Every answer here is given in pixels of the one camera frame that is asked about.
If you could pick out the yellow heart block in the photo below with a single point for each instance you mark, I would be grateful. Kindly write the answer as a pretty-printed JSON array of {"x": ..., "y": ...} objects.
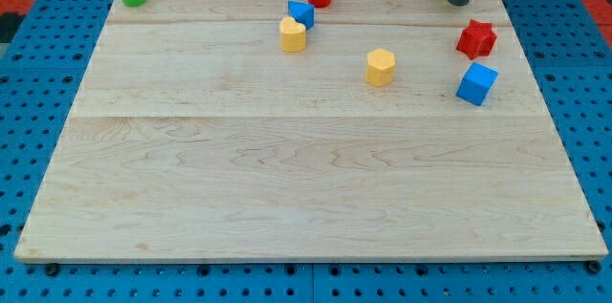
[{"x": 293, "y": 36}]

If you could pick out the light wooden board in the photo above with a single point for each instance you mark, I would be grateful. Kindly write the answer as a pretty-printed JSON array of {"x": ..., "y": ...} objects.
[{"x": 194, "y": 138}]

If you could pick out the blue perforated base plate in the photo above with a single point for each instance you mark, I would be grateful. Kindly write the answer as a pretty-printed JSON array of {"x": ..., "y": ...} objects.
[{"x": 45, "y": 62}]

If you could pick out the blue cube block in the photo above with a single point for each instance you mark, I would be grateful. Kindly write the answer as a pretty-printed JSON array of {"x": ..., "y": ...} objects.
[{"x": 476, "y": 83}]

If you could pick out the yellow hexagon block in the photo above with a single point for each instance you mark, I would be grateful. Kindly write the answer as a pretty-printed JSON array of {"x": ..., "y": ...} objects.
[{"x": 380, "y": 68}]

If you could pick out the red star block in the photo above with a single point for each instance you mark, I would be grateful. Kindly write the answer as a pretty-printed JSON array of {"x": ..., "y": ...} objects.
[{"x": 476, "y": 39}]

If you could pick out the blue triangle block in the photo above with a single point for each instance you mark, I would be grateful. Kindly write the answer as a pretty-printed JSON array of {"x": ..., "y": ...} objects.
[{"x": 302, "y": 12}]

